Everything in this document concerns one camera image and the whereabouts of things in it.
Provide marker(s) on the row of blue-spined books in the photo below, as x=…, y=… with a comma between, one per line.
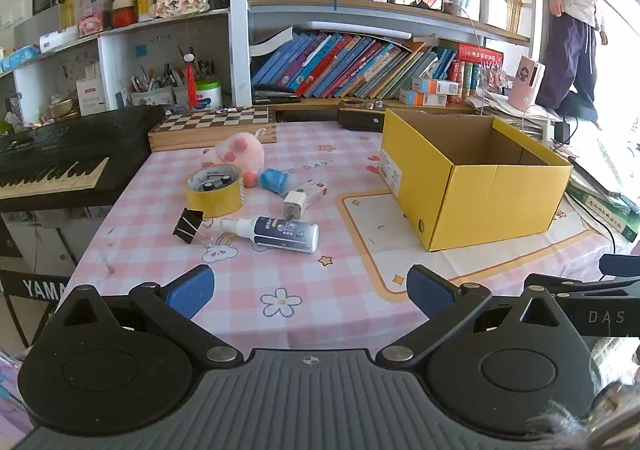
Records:
x=340, y=65

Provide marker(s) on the pen holder with pens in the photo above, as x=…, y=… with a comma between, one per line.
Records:
x=152, y=93

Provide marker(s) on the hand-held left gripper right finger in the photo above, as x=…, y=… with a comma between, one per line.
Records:
x=431, y=290

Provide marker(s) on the yellow tape roll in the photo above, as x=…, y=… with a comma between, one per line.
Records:
x=215, y=204

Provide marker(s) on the red thick book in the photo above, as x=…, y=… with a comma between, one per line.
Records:
x=480, y=52

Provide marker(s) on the pink plush pig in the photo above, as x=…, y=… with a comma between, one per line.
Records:
x=235, y=153

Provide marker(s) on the black box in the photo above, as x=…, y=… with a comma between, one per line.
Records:
x=360, y=120

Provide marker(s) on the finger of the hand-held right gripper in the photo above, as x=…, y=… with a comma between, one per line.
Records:
x=595, y=286
x=622, y=265

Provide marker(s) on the white charger plug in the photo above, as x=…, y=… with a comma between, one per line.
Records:
x=295, y=205

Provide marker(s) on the blue tissue pack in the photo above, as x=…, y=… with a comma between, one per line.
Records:
x=20, y=58

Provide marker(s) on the black flat case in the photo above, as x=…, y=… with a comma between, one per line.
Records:
x=275, y=94

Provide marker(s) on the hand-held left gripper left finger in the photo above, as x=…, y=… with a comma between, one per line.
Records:
x=190, y=291

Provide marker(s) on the small white printed box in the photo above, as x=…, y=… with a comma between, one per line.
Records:
x=315, y=190

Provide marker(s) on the green thick book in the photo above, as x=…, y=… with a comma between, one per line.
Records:
x=607, y=217

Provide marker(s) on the black keyboard stand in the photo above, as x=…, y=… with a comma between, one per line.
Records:
x=30, y=287

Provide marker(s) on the yellow cardboard box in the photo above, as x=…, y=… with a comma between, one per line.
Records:
x=495, y=200

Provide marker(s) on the pink cylindrical device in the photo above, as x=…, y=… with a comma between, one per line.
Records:
x=525, y=83

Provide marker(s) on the black power adapter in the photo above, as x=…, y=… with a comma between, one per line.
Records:
x=562, y=133

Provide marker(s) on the orange white small box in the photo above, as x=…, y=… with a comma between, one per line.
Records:
x=435, y=86
x=422, y=98

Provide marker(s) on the green-lidded white jar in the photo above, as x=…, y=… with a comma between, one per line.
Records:
x=208, y=98

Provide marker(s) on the white spray bottle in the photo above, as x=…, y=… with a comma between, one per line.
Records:
x=285, y=232

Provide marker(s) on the pile of papers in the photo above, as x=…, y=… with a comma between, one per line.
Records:
x=515, y=115

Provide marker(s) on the black electronic keyboard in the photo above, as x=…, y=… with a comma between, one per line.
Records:
x=75, y=140

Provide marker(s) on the white bookshelf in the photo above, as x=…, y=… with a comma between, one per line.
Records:
x=239, y=55

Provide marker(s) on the wooden chessboard box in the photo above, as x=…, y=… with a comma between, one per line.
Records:
x=215, y=125

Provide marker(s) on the blue plastic bag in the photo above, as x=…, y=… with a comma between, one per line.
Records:
x=276, y=180

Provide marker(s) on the red tassel ornament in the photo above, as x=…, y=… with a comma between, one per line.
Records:
x=191, y=80

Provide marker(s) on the black binder clip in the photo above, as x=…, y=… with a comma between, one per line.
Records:
x=187, y=225

